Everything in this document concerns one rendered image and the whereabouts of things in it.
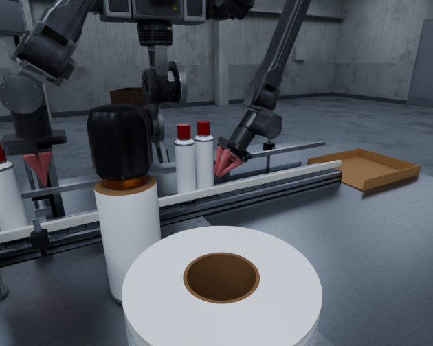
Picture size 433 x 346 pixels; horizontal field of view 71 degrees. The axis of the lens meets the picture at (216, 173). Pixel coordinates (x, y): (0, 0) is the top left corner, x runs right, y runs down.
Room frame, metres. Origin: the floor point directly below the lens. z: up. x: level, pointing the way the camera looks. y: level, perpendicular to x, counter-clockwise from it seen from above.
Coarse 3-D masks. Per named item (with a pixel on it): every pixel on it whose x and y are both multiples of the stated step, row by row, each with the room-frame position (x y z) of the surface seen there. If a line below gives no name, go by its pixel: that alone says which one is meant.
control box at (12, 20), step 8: (0, 0) 0.66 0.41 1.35; (0, 8) 0.66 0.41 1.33; (8, 8) 0.68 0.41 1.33; (16, 8) 0.70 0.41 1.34; (0, 16) 0.65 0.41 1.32; (8, 16) 0.68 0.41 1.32; (16, 16) 0.70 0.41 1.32; (0, 24) 0.65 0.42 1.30; (8, 24) 0.67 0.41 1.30; (16, 24) 0.69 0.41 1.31; (24, 24) 0.72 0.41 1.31; (0, 32) 0.65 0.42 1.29; (8, 32) 0.68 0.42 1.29; (16, 32) 0.69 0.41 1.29; (24, 32) 0.71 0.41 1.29
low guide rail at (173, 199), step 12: (300, 168) 0.89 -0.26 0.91; (312, 168) 0.90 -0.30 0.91; (324, 168) 0.93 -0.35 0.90; (252, 180) 0.80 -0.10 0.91; (264, 180) 0.82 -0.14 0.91; (276, 180) 0.84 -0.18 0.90; (192, 192) 0.71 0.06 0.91; (204, 192) 0.73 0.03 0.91; (216, 192) 0.75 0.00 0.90; (168, 204) 0.68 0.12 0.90; (72, 216) 0.59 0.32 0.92; (84, 216) 0.59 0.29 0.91; (96, 216) 0.60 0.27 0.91; (24, 228) 0.54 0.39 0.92; (48, 228) 0.56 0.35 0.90; (60, 228) 0.57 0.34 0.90; (0, 240) 0.52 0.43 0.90
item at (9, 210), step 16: (0, 144) 0.57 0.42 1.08; (0, 160) 0.56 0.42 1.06; (0, 176) 0.55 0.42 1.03; (0, 192) 0.54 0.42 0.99; (16, 192) 0.57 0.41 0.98; (0, 208) 0.54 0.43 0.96; (16, 208) 0.56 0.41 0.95; (0, 224) 0.54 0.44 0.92; (16, 224) 0.55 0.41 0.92; (16, 240) 0.55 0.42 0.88
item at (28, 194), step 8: (304, 144) 1.00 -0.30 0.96; (312, 144) 1.01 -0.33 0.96; (320, 144) 1.03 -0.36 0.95; (256, 152) 0.91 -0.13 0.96; (264, 152) 0.91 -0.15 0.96; (272, 152) 0.93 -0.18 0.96; (280, 152) 0.94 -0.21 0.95; (168, 168) 0.77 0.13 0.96; (72, 184) 0.66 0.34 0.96; (80, 184) 0.67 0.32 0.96; (88, 184) 0.67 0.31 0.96; (24, 192) 0.62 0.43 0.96; (32, 192) 0.62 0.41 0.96; (40, 192) 0.63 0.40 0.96; (48, 192) 0.63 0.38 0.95; (56, 192) 0.64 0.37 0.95
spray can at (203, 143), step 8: (200, 128) 0.77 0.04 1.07; (208, 128) 0.78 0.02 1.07; (200, 136) 0.77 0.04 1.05; (208, 136) 0.78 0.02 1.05; (200, 144) 0.76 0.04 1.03; (208, 144) 0.77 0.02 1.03; (200, 152) 0.76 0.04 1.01; (208, 152) 0.76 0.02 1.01; (200, 160) 0.76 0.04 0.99; (208, 160) 0.76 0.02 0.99; (200, 168) 0.76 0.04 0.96; (208, 168) 0.76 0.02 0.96; (200, 176) 0.76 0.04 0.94; (208, 176) 0.76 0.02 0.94; (200, 184) 0.76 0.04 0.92; (208, 184) 0.76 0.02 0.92
